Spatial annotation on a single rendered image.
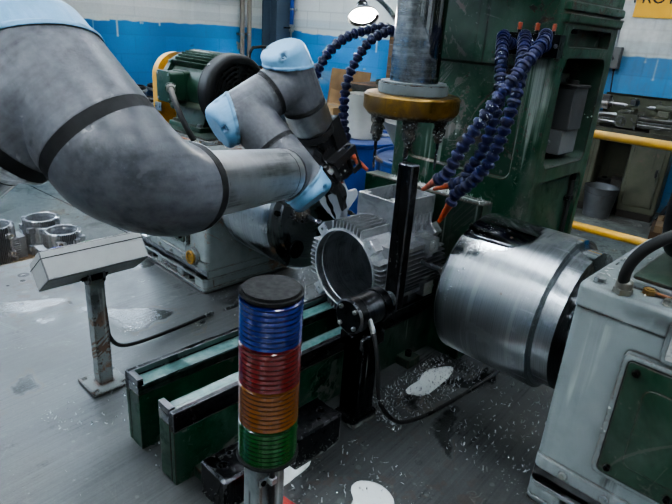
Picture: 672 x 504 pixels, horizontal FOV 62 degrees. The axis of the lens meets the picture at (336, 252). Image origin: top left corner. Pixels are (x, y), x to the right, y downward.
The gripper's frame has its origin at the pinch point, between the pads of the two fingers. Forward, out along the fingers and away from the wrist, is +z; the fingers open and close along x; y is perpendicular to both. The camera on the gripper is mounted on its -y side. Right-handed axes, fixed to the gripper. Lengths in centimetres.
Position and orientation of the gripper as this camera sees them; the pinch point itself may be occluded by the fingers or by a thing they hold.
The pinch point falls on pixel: (338, 219)
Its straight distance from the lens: 110.8
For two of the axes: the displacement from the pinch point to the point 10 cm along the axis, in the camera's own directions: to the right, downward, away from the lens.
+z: 2.9, 6.9, 6.6
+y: 6.4, -6.5, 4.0
